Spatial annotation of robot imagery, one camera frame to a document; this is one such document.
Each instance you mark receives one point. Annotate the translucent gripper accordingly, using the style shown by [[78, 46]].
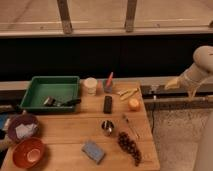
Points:
[[190, 82]]

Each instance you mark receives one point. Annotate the orange apple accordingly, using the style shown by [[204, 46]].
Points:
[[134, 104]]

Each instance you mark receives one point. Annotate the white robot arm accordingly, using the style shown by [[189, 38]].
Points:
[[202, 64]]

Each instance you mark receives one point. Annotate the grey cup with red tool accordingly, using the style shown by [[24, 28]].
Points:
[[107, 83]]

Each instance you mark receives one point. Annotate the small metal cup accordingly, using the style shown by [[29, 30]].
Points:
[[107, 127]]

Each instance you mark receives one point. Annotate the yellow banana pieces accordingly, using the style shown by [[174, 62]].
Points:
[[124, 94]]

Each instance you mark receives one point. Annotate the thin pen tool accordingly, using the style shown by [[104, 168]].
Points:
[[131, 127]]

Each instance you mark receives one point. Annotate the black rectangular block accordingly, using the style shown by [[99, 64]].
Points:
[[107, 105]]

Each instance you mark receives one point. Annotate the bunch of dark grapes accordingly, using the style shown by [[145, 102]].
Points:
[[129, 146]]

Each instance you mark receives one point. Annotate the white lidded jar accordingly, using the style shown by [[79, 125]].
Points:
[[90, 85]]

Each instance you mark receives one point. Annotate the blue sponge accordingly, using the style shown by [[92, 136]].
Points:
[[93, 151]]

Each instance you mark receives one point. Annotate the black brush in tray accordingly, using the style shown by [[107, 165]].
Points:
[[52, 102]]

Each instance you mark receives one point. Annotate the green plastic tray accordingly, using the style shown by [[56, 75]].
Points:
[[62, 88]]

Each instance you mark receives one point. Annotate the purple bowl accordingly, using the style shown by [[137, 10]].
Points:
[[16, 121]]

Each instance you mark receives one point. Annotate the white crumpled paper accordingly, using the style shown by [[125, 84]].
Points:
[[25, 131]]

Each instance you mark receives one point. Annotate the orange bowl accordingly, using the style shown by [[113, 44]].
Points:
[[28, 152]]

